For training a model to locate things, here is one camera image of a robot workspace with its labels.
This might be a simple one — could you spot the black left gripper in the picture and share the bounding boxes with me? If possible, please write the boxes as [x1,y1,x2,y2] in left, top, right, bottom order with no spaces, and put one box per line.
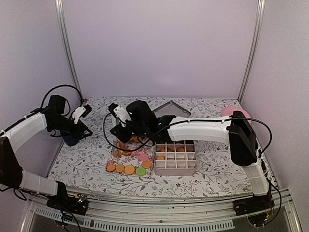
[50,115,93,140]

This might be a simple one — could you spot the floral cookie tray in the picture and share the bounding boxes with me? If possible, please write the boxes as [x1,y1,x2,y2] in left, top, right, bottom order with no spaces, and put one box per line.
[106,137,155,177]

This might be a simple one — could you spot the pink divided cookie tin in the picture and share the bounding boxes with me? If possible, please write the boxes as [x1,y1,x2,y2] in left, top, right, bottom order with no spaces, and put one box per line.
[154,140,197,176]

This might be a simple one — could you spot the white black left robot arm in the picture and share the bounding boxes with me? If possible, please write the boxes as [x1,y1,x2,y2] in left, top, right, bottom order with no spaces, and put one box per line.
[0,92,93,215]

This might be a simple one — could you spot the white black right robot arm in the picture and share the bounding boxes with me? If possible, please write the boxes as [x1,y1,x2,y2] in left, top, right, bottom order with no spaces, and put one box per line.
[108,100,275,216]

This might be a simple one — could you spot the dark blue cup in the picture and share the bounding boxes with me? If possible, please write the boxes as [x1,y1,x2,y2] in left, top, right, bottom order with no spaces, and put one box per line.
[62,136,79,146]

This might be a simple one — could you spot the dotted tan sandwich cookie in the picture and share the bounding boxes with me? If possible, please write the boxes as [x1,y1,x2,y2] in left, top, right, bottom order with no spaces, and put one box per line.
[124,165,135,175]

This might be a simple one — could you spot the green round cookie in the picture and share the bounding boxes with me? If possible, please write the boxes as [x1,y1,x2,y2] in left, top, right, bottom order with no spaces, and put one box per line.
[136,167,146,176]

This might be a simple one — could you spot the silver metal tin lid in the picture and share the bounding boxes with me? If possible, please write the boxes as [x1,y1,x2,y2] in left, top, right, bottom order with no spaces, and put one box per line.
[153,101,191,117]

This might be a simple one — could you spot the pink plastic plate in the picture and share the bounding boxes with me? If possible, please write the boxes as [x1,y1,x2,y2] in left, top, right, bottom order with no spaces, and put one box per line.
[221,106,252,126]

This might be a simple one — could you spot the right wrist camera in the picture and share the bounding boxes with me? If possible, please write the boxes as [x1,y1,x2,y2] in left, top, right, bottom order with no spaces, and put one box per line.
[108,103,131,127]

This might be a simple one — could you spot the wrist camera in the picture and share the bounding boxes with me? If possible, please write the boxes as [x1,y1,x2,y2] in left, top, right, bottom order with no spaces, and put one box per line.
[70,104,92,124]
[108,103,131,127]

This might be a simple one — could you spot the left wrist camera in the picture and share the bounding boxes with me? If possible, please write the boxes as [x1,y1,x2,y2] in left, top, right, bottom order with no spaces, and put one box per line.
[70,104,92,124]

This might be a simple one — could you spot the aluminium front rail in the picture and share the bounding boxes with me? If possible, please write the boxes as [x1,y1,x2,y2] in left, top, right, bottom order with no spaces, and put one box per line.
[21,188,303,232]

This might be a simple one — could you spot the aluminium left corner post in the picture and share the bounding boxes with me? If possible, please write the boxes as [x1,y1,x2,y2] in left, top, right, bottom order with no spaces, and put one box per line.
[55,0,81,91]

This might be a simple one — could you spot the aluminium corner post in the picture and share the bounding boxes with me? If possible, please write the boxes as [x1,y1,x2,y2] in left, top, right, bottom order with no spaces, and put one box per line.
[55,0,81,91]
[238,0,266,103]

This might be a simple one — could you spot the aluminium right corner post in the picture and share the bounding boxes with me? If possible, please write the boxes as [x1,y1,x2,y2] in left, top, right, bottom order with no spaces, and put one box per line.
[238,0,266,103]

